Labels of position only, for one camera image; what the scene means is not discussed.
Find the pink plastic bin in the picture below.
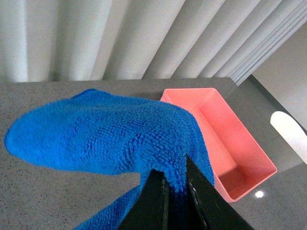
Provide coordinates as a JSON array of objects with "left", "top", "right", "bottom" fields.
[{"left": 161, "top": 88, "right": 277, "bottom": 203}]

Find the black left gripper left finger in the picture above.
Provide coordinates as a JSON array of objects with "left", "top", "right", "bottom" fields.
[{"left": 119, "top": 170, "right": 169, "bottom": 230}]

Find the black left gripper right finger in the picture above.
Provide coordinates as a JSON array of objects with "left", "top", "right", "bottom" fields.
[{"left": 187, "top": 157, "right": 253, "bottom": 230}]

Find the blue microfiber cloth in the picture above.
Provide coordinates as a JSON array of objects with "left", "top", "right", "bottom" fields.
[{"left": 4, "top": 89, "right": 214, "bottom": 230}]

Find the white pleated curtain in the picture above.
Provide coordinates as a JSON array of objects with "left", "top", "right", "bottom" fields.
[{"left": 0, "top": 0, "right": 307, "bottom": 84}]

